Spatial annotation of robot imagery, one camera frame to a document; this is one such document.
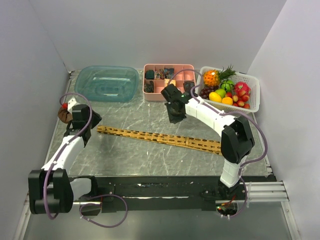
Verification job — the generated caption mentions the yellow beetle print tie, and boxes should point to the yellow beetle print tie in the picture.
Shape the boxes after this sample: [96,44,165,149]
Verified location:
[96,125,222,156]

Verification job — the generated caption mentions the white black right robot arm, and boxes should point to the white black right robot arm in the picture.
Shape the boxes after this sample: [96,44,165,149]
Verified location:
[161,84,255,200]

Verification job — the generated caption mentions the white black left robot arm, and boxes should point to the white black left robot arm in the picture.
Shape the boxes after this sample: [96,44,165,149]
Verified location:
[28,104,102,219]

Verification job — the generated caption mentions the yellow rolled tie in box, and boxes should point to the yellow rolled tie in box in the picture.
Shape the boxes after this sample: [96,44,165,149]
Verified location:
[164,78,176,87]

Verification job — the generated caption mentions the brown white rolled cloth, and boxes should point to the brown white rolled cloth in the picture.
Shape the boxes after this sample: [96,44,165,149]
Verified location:
[57,107,73,124]

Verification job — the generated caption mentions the dark rolled tie right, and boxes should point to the dark rolled tie right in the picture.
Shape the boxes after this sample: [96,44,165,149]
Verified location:
[183,80,195,93]

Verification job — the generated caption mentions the blue patterned rolled tie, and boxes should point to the blue patterned rolled tie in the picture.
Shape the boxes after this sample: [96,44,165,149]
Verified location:
[163,67,175,79]

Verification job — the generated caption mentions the pink divided organizer box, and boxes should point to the pink divided organizer box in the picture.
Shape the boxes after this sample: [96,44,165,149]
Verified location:
[142,63,196,102]

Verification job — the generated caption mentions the multicolour patterned rolled tie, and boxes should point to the multicolour patterned rolled tie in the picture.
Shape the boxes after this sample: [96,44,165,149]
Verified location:
[154,69,165,80]

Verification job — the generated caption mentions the black rolled tie left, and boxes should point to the black rolled tie left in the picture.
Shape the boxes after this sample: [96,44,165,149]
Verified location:
[143,80,155,93]

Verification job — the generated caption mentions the dark green rolled tie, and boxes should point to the dark green rolled tie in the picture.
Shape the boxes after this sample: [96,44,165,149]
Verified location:
[144,69,155,80]

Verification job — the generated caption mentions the purple toy grapes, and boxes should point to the purple toy grapes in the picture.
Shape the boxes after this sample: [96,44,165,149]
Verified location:
[199,86,219,100]

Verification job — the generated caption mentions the teal transparent plastic tub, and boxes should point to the teal transparent plastic tub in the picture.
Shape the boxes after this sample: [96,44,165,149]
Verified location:
[74,65,139,103]

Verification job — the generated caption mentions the yellow toy mango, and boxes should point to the yellow toy mango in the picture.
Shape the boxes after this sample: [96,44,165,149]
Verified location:
[209,91,222,103]

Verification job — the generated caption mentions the orange toy pineapple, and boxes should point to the orange toy pineapple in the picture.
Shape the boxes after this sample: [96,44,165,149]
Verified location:
[203,65,236,87]

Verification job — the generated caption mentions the lime green toy fruit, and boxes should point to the lime green toy fruit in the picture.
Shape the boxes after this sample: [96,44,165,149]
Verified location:
[215,88,227,99]

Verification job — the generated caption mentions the orange toy fruit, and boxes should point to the orange toy fruit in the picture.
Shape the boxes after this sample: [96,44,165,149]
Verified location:
[221,96,234,106]

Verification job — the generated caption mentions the pink toy dragon fruit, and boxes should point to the pink toy dragon fruit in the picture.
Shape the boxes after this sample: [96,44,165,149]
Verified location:
[234,81,251,97]

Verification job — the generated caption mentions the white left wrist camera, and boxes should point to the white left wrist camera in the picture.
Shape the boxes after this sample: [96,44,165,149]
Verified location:
[61,97,79,112]

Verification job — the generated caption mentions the black aluminium mounting rail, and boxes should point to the black aluminium mounting rail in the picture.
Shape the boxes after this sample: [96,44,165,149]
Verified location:
[24,175,290,218]

